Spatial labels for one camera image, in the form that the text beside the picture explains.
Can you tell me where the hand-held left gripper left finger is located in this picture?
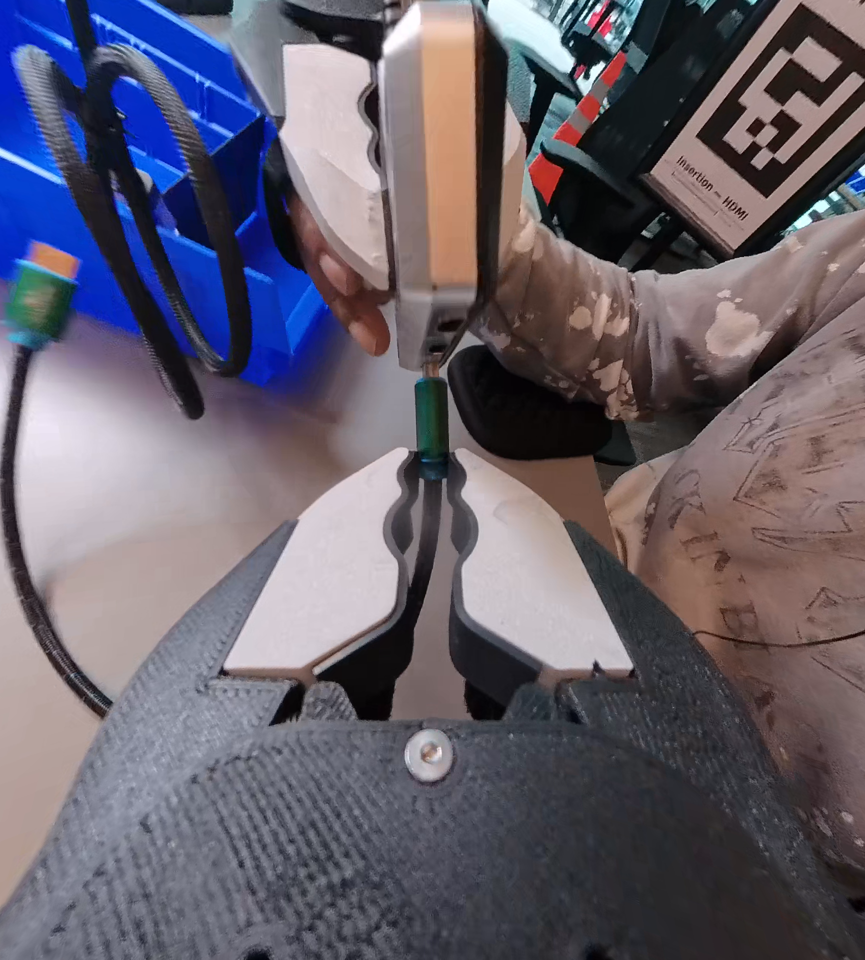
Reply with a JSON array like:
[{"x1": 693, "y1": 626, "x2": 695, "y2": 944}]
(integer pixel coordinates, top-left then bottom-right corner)
[{"x1": 222, "y1": 447, "x2": 413, "y2": 680}]

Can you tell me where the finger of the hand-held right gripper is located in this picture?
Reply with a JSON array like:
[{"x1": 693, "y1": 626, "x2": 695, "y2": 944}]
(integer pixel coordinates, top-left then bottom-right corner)
[
  {"x1": 503, "y1": 112, "x2": 529, "y2": 228},
  {"x1": 282, "y1": 45, "x2": 396, "y2": 294}
]

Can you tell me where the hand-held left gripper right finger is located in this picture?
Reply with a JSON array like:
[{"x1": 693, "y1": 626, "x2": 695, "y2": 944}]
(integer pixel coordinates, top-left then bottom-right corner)
[{"x1": 447, "y1": 447, "x2": 636, "y2": 687}]

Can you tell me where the silver black hdmi hub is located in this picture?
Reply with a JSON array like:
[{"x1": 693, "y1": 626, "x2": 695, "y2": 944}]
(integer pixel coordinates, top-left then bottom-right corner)
[{"x1": 376, "y1": 0, "x2": 512, "y2": 372}]

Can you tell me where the thick black braided hub cable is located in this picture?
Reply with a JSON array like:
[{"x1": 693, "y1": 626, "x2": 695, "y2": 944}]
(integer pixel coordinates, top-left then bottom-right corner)
[{"x1": 16, "y1": 41, "x2": 254, "y2": 421}]

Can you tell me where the black braided hdmi cable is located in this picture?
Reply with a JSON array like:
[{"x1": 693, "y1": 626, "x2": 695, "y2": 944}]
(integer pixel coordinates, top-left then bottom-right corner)
[{"x1": 0, "y1": 240, "x2": 450, "y2": 717}]

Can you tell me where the person's right forearm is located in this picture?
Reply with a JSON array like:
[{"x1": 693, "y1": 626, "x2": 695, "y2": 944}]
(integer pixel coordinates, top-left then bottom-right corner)
[{"x1": 470, "y1": 202, "x2": 865, "y2": 421}]

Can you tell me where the person's right hand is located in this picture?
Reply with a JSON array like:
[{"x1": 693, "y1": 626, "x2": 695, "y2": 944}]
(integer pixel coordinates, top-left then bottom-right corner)
[{"x1": 290, "y1": 202, "x2": 398, "y2": 357}]

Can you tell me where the black office chair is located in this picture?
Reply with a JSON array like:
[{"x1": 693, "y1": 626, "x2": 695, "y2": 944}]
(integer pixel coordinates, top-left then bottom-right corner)
[{"x1": 533, "y1": 112, "x2": 704, "y2": 264}]

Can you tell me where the black padded chair armrest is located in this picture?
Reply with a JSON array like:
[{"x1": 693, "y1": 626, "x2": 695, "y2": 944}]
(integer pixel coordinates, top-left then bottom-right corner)
[{"x1": 447, "y1": 348, "x2": 636, "y2": 462}]

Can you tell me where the person's grey patterned clothing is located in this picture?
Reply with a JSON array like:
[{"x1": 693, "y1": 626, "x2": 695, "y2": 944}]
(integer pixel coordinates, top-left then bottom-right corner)
[{"x1": 605, "y1": 300, "x2": 865, "y2": 912}]

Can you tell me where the framed black-and-white tag sign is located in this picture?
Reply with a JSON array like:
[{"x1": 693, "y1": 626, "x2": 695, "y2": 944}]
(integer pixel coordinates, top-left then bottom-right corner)
[{"x1": 638, "y1": 0, "x2": 865, "y2": 260}]

